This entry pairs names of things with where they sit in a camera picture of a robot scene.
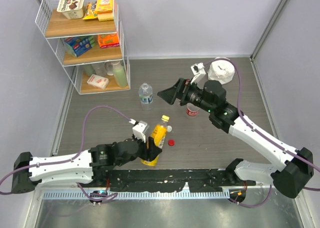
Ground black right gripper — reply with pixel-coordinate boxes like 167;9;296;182
157;78;214;114

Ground yellow juice bottle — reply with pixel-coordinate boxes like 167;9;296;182
141;115;170;166

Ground red bottle cap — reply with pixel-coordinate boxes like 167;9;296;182
168;139;175;146

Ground clear bottle blue white label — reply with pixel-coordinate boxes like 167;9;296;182
138;83;153;110

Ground clear bottle red label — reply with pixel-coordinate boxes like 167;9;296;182
186;103;200;118

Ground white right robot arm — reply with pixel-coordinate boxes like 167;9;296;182
157;78;314;198

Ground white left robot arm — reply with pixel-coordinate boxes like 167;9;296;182
11;137;164;194

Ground green drink bottle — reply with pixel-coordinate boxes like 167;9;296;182
111;61;128;88

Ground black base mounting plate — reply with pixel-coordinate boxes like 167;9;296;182
106;169;256;193

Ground clear bottles on bottom shelf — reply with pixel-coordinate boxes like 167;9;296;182
82;62;114;77

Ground white pink tissue pack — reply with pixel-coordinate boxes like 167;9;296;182
87;74;109;90

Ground orange snack box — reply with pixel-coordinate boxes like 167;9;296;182
97;34;120;49

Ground blue green box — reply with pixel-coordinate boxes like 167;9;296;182
63;36;96;58

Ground yellow orange cracker box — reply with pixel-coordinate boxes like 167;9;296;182
95;0;114;22

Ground yellow snack bag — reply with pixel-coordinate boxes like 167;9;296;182
83;2;98;20

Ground white yogurt tub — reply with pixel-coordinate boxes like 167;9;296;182
56;0;85;20

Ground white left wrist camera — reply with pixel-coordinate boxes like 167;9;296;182
129;119;149;143

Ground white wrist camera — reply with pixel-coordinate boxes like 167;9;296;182
129;119;149;143
190;63;206;84

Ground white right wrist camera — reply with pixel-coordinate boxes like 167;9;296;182
190;63;206;84

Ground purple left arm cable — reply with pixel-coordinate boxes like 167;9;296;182
0;105;137;195

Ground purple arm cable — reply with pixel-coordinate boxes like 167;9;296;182
0;105;137;195
203;58;320;207

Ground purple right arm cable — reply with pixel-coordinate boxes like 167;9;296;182
203;58;320;207

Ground white wire shelf rack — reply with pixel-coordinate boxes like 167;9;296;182
35;0;131;95

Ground white slotted cable duct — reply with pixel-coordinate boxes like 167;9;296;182
42;189;230;200

